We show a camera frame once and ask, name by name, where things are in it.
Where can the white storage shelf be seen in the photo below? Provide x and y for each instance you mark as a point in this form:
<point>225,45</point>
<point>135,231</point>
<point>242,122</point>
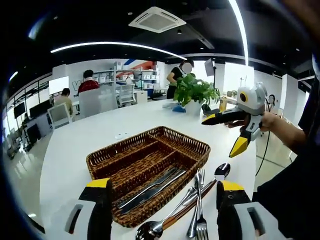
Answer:
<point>147,75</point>

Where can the thin metal stand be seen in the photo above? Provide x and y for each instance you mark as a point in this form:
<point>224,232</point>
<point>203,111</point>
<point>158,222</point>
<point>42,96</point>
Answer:
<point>243,81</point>

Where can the person's dark clothing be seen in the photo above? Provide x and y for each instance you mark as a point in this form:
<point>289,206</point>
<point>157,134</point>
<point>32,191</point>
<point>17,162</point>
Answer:
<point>295,195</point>

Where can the brown wicker storage slot basket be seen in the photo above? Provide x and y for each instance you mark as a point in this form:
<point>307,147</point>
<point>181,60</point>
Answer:
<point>140,155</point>

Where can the steel fork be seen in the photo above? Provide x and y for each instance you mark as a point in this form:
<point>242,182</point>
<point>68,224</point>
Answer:
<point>202,228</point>
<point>192,230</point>

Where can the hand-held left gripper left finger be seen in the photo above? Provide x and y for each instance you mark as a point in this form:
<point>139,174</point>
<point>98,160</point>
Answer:
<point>96,212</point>

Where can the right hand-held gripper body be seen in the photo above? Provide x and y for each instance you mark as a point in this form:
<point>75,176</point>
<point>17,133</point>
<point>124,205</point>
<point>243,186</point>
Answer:
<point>253,102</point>

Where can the white ceiling air conditioner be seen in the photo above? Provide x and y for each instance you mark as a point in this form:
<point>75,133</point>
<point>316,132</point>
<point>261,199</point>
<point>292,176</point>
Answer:
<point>157,19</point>

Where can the steel spoon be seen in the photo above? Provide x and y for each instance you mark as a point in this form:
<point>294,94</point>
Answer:
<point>223,170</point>
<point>180,202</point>

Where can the black curved object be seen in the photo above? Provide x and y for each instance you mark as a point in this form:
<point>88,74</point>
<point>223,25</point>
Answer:
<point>207,110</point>

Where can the ceiling light strip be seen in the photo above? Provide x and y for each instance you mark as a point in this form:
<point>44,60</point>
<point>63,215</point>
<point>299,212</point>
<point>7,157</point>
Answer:
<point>13,75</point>
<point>243,30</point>
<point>112,43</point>

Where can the white cabinet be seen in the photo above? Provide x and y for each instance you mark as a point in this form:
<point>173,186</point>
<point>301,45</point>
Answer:
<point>140,97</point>

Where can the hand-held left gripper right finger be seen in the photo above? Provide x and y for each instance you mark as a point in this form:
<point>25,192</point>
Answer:
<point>232,215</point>

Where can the blue cloth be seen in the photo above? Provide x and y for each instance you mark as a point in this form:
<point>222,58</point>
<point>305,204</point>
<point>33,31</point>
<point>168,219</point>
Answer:
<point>179,109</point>

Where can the white worn device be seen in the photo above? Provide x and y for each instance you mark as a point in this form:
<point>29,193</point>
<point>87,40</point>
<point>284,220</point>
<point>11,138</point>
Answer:
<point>317,66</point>

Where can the yellow bottle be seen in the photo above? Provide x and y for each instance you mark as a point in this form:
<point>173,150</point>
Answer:
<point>223,105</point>

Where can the green potted plant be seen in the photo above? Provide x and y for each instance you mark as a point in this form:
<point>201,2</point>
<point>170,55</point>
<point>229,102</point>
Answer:
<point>195,87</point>

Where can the studio light on stand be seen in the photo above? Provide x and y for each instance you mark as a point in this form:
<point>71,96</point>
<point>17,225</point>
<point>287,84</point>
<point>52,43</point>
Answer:
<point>210,66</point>

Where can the black monitor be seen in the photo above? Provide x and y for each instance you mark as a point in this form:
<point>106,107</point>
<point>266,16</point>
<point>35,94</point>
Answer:
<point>19,108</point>
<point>40,108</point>

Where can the white desk partition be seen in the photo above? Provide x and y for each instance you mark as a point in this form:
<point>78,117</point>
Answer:
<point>98,102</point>

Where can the steel knife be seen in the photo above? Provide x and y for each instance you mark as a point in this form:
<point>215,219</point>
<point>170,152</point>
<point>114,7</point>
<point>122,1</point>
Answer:
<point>155,193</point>
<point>150,186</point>

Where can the white bright screen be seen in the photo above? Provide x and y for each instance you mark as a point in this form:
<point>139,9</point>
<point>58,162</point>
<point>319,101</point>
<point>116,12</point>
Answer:
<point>59,85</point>

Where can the person's right hand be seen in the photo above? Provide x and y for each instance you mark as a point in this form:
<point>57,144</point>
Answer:
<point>270,121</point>

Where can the white table socket panel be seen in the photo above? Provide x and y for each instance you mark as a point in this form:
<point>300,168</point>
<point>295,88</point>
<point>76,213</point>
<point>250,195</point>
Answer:
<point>121,135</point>

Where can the white office chair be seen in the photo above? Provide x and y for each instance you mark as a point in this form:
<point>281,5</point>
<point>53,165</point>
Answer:
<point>126,94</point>
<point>60,116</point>

